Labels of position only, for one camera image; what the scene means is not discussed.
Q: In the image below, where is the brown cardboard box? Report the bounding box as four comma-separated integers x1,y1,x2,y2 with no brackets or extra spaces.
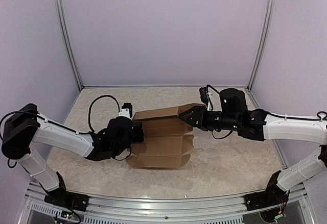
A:
126,103,198,169

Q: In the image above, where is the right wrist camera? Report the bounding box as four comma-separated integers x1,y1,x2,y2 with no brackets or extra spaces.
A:
199,87,214,111

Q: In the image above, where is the front aluminium rail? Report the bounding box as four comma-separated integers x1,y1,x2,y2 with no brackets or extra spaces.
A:
18,182,317,223

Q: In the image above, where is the left aluminium frame post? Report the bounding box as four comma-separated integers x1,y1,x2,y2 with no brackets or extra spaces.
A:
54,0,84,91

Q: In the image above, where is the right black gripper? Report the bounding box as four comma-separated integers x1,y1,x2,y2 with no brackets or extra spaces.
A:
179,105,240,131

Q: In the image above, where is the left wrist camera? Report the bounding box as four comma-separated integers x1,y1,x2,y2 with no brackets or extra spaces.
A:
118,103,133,119

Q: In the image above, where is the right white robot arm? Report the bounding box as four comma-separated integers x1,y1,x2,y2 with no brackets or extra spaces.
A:
179,87,326,206

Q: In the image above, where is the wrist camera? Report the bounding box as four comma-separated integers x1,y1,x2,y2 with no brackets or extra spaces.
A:
199,87,214,111
118,103,133,119

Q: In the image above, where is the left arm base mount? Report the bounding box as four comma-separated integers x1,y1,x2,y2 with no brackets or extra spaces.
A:
44,189,90,212

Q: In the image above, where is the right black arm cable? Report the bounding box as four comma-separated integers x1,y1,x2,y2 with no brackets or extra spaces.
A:
205,84,327,140

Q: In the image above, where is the right aluminium frame post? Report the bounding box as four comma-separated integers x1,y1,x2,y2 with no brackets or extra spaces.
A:
247,0,275,93

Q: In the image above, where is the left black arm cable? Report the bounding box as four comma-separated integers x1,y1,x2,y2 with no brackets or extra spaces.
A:
87,94,133,161

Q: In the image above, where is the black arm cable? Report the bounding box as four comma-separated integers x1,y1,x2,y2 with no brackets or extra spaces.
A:
205,84,327,140
87,94,133,161

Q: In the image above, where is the aluminium frame post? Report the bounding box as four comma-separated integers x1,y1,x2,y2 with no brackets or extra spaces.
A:
247,0,275,93
54,0,84,91

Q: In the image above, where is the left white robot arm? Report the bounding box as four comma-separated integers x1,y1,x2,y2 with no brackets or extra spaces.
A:
1,103,144,206

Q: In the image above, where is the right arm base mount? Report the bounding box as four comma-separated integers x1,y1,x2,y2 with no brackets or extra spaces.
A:
243,190,289,211

